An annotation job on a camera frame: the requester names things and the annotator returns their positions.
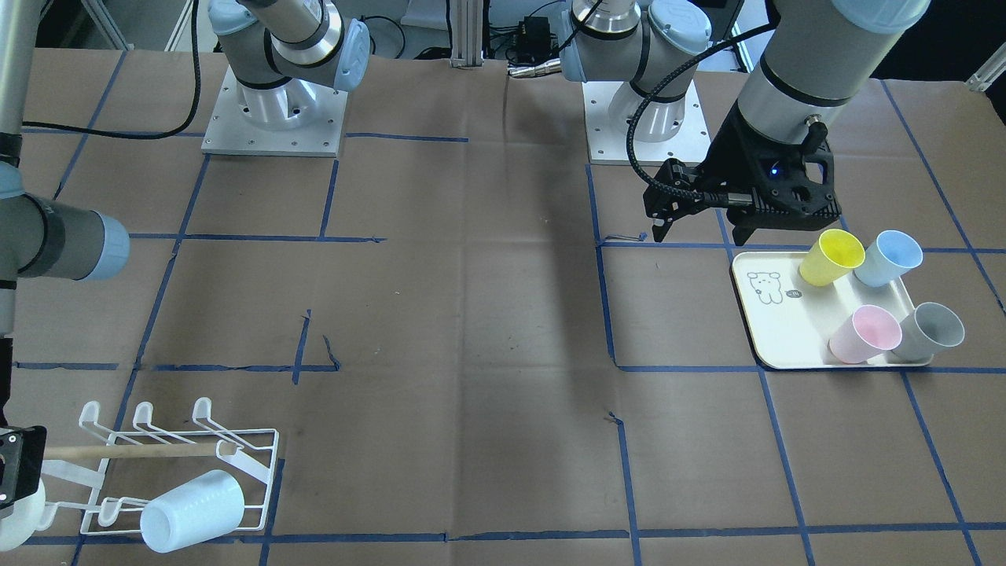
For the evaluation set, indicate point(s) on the yellow cup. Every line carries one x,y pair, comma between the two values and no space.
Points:
835,254

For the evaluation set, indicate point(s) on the aluminium frame post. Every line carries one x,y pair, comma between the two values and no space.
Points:
467,22

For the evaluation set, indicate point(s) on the white wire cup rack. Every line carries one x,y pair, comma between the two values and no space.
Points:
115,474

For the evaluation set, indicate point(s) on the grey cup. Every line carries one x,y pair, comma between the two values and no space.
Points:
929,329

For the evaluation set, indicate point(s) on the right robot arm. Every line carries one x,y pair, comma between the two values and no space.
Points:
292,65

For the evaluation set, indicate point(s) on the pink cup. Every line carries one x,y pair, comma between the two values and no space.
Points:
867,332

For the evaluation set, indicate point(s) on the pale green cup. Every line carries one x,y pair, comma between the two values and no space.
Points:
23,519

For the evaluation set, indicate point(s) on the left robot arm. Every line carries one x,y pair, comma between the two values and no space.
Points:
818,56

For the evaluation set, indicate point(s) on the cream plastic tray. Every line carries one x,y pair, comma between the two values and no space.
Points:
791,321

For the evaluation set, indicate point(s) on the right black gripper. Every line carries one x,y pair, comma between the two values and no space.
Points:
17,464

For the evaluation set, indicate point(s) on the light blue cup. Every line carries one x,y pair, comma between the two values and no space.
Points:
209,506
890,256

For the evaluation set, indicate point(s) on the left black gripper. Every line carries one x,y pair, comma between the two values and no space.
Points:
729,157

